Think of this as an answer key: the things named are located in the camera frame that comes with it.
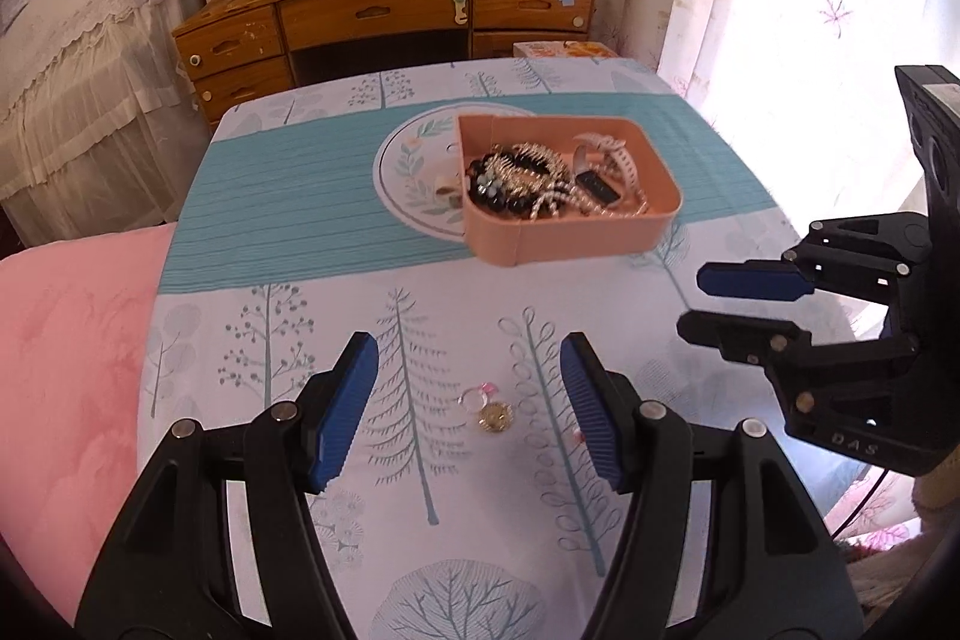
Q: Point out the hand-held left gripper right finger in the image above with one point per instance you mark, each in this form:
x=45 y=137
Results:
x=592 y=415

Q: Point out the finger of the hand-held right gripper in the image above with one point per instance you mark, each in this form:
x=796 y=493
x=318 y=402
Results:
x=750 y=340
x=750 y=281

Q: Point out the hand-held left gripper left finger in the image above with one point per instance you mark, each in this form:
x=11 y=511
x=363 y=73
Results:
x=341 y=415

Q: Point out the pink plastic box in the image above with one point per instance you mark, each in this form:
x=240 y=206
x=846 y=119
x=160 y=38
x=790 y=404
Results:
x=570 y=242

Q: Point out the pink smartwatch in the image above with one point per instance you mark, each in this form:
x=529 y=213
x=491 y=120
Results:
x=600 y=189

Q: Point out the tree-print tablecloth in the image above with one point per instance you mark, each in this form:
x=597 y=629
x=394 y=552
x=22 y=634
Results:
x=300 y=280

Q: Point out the leaf-print white curtain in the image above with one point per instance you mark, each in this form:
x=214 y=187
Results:
x=750 y=10

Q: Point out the pink blanket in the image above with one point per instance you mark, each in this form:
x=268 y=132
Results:
x=67 y=385

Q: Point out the orange patterned box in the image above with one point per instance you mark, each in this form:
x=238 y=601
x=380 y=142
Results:
x=562 y=49

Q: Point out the green drawer lock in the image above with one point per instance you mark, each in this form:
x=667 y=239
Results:
x=459 y=6

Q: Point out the wooden desk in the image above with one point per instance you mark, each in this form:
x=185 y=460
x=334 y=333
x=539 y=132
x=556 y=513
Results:
x=375 y=14

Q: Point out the lace-covered piano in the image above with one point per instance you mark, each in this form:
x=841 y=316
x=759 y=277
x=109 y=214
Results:
x=82 y=85

